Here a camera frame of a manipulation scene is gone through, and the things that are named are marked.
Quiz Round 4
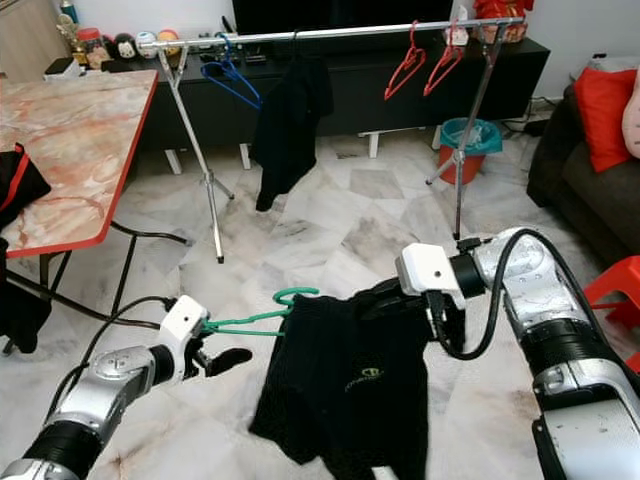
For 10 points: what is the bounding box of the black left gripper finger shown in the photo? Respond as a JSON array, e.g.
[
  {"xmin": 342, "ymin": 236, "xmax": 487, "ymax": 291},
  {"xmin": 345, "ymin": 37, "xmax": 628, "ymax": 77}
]
[{"xmin": 206, "ymin": 346, "xmax": 255, "ymax": 379}]

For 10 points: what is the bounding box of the green plastic hanger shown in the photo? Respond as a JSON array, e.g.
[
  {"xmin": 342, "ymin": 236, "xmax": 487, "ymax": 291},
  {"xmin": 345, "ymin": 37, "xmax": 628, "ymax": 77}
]
[{"xmin": 200, "ymin": 287, "xmax": 321, "ymax": 339}]

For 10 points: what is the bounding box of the black shirt green print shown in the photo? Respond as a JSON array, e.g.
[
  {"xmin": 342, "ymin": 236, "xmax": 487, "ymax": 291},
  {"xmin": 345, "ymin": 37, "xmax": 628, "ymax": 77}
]
[{"xmin": 247, "ymin": 277, "xmax": 453, "ymax": 480}]

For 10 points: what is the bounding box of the navy polo shirt red trim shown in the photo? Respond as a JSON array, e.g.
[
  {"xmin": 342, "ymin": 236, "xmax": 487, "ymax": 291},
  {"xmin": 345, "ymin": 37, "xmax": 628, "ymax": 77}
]
[{"xmin": 0, "ymin": 143, "xmax": 53, "ymax": 353}]

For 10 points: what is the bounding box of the blue plastic hanger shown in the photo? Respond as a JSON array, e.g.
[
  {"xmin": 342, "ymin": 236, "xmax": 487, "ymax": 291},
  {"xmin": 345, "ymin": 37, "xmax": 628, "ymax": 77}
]
[{"xmin": 200, "ymin": 44, "xmax": 263, "ymax": 112}]

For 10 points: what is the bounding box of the orange bin teal liner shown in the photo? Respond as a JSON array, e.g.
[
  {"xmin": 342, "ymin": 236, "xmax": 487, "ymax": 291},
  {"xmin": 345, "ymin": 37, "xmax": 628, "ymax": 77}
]
[{"xmin": 437, "ymin": 116, "xmax": 504, "ymax": 187}]

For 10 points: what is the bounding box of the dark grey fabric sofa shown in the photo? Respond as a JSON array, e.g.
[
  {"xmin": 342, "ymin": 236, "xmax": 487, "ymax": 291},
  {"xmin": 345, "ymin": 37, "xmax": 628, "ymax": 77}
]
[{"xmin": 527, "ymin": 82, "xmax": 640, "ymax": 269}]

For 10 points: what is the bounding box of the black TV console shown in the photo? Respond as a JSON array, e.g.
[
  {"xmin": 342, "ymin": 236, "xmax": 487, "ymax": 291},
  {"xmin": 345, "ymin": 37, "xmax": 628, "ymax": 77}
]
[{"xmin": 50, "ymin": 38, "xmax": 551, "ymax": 153}]

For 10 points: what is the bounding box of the red cushion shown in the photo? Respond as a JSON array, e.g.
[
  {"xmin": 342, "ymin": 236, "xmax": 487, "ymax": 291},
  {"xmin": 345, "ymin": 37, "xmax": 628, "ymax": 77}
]
[{"xmin": 573, "ymin": 65, "xmax": 640, "ymax": 174}]

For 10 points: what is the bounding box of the pink cat face cushion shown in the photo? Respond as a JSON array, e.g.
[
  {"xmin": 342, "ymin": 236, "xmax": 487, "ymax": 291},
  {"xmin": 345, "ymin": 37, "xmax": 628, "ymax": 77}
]
[{"xmin": 623, "ymin": 70, "xmax": 640, "ymax": 161}]

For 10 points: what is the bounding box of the pink white tissue box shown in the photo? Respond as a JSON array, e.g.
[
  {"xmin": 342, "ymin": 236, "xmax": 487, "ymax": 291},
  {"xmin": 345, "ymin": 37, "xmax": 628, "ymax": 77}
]
[{"xmin": 445, "ymin": 19, "xmax": 470, "ymax": 47}]

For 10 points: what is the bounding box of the silver metal clothes rack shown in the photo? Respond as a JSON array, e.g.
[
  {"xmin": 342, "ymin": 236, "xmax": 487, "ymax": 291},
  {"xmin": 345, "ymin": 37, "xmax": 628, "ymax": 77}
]
[{"xmin": 138, "ymin": 14, "xmax": 528, "ymax": 266}]

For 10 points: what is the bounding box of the red gold Buddha statue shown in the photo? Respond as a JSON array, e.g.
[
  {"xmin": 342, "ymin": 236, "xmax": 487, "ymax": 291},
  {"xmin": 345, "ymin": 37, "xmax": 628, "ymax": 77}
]
[{"xmin": 473, "ymin": 0, "xmax": 534, "ymax": 43}]

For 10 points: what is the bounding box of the white blue round plush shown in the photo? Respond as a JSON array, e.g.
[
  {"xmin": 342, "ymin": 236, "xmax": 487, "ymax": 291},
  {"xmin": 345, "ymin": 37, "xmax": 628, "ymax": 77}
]
[{"xmin": 136, "ymin": 30, "xmax": 160, "ymax": 59}]

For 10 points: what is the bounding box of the black white-faced round plush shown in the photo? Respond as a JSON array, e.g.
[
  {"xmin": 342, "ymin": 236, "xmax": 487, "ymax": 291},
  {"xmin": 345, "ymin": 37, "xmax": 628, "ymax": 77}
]
[{"xmin": 110, "ymin": 33, "xmax": 139, "ymax": 62}]

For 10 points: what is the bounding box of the yellow red round plush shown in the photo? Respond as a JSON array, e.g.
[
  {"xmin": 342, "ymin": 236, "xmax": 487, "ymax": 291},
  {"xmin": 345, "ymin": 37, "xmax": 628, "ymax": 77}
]
[{"xmin": 156, "ymin": 28, "xmax": 182, "ymax": 53}]

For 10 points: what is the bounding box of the black flat television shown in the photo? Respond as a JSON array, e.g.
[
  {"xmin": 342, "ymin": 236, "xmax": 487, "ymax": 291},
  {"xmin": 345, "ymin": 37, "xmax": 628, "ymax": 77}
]
[{"xmin": 232, "ymin": 0, "xmax": 456, "ymax": 36}]

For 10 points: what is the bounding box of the red lidded glass jar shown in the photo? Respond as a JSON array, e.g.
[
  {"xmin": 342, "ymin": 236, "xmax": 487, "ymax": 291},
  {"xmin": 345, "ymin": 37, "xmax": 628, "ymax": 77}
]
[{"xmin": 77, "ymin": 28, "xmax": 110, "ymax": 70}]

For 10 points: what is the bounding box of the light wooden cabinet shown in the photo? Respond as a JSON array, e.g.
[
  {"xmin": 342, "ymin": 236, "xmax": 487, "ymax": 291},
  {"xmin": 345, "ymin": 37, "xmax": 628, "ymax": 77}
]
[{"xmin": 0, "ymin": 0, "xmax": 67, "ymax": 82}]

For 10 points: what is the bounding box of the gold blue trophy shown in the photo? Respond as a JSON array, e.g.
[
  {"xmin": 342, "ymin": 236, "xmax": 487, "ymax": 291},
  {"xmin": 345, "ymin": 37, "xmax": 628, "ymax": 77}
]
[{"xmin": 57, "ymin": 0, "xmax": 87, "ymax": 58}]

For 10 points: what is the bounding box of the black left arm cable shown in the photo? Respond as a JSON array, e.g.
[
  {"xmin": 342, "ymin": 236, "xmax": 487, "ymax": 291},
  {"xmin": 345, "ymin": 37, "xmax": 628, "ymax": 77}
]
[{"xmin": 50, "ymin": 294, "xmax": 177, "ymax": 421}]

